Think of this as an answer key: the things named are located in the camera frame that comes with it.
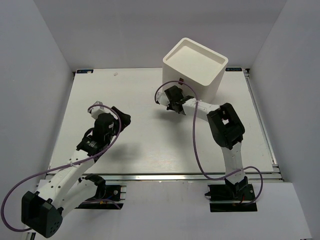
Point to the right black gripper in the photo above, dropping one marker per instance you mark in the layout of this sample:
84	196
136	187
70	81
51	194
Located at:
177	104

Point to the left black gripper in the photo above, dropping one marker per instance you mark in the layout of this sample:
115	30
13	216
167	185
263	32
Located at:
120	118

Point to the white three-drawer storage box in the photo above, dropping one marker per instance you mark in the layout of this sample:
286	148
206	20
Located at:
197	65

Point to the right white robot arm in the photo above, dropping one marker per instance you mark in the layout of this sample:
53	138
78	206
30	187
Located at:
226	128

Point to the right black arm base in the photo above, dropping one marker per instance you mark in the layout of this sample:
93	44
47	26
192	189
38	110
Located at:
222	199

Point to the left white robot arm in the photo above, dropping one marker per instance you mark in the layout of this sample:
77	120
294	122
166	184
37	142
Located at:
43	211

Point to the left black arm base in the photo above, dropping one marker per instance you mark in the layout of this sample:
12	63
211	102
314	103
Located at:
108	196

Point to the blue label sticker right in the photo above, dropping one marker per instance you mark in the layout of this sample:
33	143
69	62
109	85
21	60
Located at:
233	69

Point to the blue label sticker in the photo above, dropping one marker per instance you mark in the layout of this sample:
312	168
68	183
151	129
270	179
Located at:
84	71
233	69

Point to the blue label sticker left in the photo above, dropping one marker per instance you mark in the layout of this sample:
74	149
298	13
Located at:
84	71

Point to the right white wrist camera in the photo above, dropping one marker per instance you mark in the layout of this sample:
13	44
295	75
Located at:
162	99

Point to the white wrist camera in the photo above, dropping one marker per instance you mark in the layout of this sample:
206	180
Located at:
162	99
96	110

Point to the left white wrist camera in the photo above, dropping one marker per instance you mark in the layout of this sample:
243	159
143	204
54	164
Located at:
96	110

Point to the aluminium rail front edge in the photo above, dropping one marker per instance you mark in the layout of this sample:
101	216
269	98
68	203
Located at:
269	177

